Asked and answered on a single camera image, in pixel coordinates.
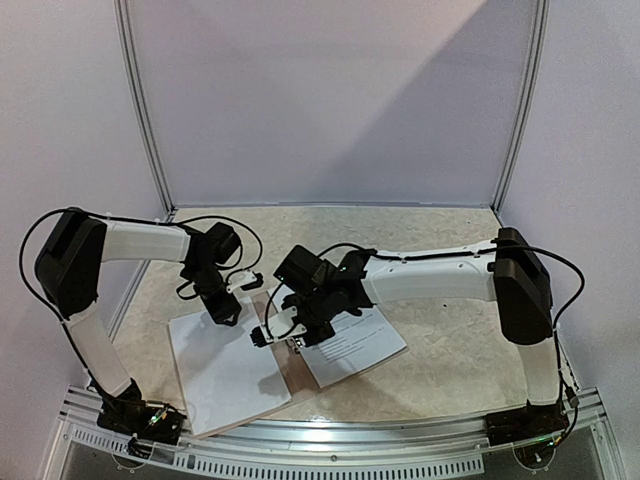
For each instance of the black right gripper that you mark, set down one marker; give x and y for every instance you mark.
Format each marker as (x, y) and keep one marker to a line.
(310, 330)

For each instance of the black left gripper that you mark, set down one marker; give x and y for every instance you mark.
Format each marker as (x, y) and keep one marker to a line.
(222, 310)

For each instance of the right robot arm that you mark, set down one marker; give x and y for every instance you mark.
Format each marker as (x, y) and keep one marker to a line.
(505, 270)

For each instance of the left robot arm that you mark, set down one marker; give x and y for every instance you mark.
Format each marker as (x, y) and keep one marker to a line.
(69, 264)

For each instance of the metal folder clip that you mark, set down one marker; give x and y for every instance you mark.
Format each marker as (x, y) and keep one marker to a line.
(294, 345)

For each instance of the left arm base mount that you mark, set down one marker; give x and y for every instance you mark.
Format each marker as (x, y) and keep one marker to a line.
(155, 422)

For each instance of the perforated white cable tray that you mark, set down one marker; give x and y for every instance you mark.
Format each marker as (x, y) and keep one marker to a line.
(92, 454)

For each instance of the aluminium front rail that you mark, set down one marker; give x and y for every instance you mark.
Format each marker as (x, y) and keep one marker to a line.
(466, 432)

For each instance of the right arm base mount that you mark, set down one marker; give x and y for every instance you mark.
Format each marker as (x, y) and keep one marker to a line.
(550, 424)

